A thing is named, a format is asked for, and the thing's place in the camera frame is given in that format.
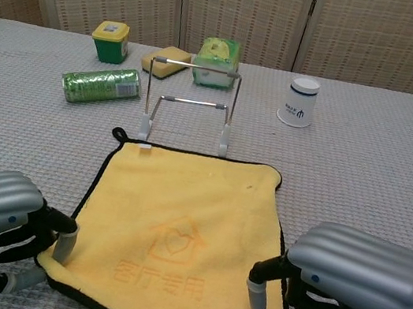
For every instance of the grey woven tablecloth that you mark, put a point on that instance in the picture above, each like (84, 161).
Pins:
(365, 182)

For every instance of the green drink can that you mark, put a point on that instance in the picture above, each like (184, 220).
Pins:
(99, 83)

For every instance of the white paper cup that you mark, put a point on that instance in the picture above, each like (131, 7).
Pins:
(299, 103)

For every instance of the yellow sponge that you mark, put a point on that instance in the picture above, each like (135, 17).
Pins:
(165, 60)

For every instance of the green tissue pack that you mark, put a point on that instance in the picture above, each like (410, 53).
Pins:
(218, 54)

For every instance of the green container with yellow lid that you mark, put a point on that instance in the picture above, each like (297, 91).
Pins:
(109, 45)

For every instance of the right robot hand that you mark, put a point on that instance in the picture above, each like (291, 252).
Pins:
(361, 274)

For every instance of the yellow towel with black trim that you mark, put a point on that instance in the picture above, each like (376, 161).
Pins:
(181, 206)

